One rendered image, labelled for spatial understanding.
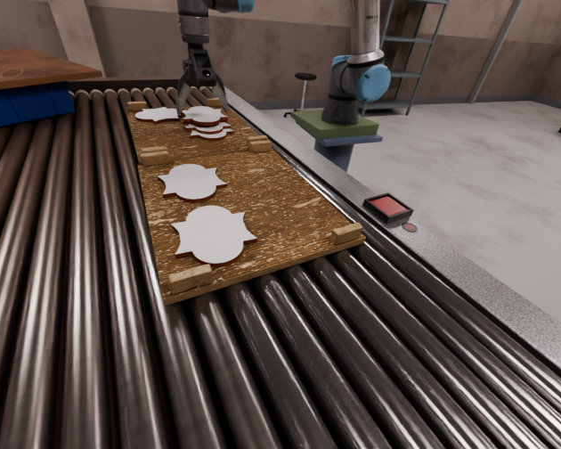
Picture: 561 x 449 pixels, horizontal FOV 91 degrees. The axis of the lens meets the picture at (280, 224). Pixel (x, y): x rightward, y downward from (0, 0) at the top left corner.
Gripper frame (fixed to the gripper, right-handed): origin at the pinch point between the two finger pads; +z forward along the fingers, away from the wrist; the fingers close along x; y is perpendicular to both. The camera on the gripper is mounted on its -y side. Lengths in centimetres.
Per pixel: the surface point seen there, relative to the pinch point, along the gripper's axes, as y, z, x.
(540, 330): -85, 6, -31
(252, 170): -31.6, 3.6, -4.9
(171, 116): 8.4, 2.5, 9.0
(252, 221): -51, 4, 2
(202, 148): -16.2, 3.6, 4.0
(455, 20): 310, -32, -473
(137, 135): -3.9, 3.5, 19.5
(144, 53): 322, 27, 7
